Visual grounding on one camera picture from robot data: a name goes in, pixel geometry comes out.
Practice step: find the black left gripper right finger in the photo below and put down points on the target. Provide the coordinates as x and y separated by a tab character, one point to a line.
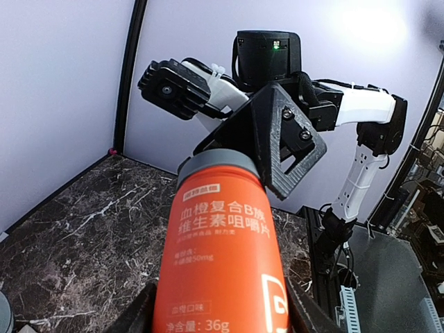
304	314

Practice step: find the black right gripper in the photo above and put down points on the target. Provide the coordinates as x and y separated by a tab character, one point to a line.
277	130

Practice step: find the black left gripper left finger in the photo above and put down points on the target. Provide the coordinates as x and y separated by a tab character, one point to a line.
138	316

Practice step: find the orange bottle with grey lid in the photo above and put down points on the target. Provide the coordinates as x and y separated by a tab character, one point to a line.
221	269

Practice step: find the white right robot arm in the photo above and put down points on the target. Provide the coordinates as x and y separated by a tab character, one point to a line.
380	118

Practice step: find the white slotted cable duct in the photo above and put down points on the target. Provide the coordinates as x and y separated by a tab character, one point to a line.
347	317

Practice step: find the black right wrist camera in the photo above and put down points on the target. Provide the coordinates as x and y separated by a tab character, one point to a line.
259	57

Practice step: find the black right frame post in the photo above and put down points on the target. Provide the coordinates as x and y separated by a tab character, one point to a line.
127	71

